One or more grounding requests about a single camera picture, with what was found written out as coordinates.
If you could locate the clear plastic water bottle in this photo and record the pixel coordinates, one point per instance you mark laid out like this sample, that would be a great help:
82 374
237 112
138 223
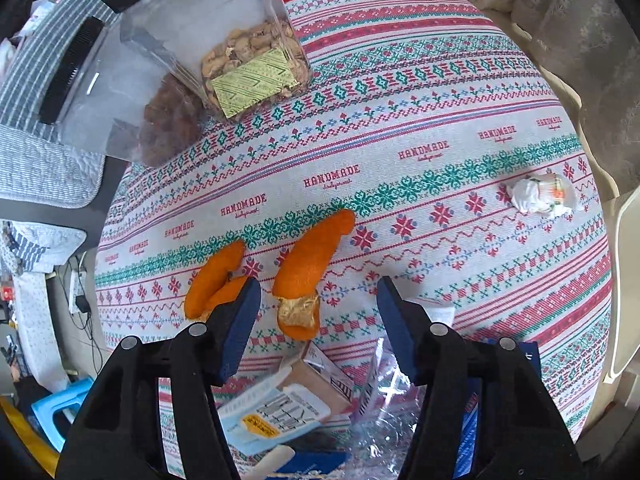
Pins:
384 423

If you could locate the blue flat snack box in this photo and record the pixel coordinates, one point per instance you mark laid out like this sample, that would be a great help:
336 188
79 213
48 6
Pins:
283 462

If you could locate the floral lace curtain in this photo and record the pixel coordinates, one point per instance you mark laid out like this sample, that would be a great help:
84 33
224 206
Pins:
590 45

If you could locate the grey striped quilt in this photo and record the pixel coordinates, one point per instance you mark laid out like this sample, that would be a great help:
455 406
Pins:
42 179

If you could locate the blue plastic stool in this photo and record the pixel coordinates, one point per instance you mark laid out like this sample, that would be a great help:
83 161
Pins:
69 399

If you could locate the orange peel piece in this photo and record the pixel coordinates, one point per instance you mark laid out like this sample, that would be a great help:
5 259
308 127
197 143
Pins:
211 277
295 285

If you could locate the small crumpled tissue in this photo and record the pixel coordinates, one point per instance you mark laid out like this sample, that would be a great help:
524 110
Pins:
550 195

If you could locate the milk carton light blue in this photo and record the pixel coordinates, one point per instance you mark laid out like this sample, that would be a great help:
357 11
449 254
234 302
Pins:
304 392

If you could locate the patterned handmade tablecloth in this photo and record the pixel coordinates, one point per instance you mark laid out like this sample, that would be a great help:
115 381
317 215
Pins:
418 116

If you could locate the tall blue carton box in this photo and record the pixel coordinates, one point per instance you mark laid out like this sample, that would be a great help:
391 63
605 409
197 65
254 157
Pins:
466 449

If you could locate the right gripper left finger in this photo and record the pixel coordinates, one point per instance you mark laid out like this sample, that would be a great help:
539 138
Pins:
116 434

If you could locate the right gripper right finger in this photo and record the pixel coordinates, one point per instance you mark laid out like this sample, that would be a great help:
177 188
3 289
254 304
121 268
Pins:
520 432

